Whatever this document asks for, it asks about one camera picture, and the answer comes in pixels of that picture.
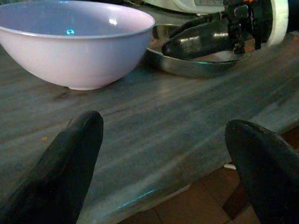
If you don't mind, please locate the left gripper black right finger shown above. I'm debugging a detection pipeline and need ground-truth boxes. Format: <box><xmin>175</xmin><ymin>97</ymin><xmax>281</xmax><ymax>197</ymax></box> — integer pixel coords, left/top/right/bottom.
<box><xmin>224</xmin><ymin>119</ymin><xmax>299</xmax><ymax>224</ymax></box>

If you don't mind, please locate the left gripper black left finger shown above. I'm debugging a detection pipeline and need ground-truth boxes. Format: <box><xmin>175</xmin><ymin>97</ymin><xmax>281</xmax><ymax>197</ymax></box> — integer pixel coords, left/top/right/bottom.
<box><xmin>0</xmin><ymin>110</ymin><xmax>104</xmax><ymax>224</ymax></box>

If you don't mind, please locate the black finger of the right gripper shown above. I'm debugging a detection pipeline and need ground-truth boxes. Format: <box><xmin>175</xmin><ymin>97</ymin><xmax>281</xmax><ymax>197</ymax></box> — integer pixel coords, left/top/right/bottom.
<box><xmin>161</xmin><ymin>20</ymin><xmax>236</xmax><ymax>61</ymax></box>
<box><xmin>169</xmin><ymin>12</ymin><xmax>229</xmax><ymax>39</ymax></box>

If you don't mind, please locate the round metal plate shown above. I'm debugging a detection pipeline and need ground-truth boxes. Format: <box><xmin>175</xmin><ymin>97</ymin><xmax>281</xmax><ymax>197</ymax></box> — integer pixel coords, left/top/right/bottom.
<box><xmin>144</xmin><ymin>23</ymin><xmax>245</xmax><ymax>79</ymax></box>

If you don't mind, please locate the small purple plastic bowl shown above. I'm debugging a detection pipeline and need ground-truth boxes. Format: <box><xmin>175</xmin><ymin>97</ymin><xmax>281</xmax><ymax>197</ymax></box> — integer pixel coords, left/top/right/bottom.
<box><xmin>0</xmin><ymin>0</ymin><xmax>156</xmax><ymax>91</ymax></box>

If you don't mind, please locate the grey top wooden table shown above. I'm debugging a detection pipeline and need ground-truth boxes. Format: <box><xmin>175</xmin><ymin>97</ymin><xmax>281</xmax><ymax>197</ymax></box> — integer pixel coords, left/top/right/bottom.
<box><xmin>0</xmin><ymin>4</ymin><xmax>299</xmax><ymax>224</ymax></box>

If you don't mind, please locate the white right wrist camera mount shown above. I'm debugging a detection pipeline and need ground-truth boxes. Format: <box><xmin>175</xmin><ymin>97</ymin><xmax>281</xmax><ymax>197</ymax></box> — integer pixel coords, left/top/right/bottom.
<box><xmin>266</xmin><ymin>0</ymin><xmax>290</xmax><ymax>47</ymax></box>

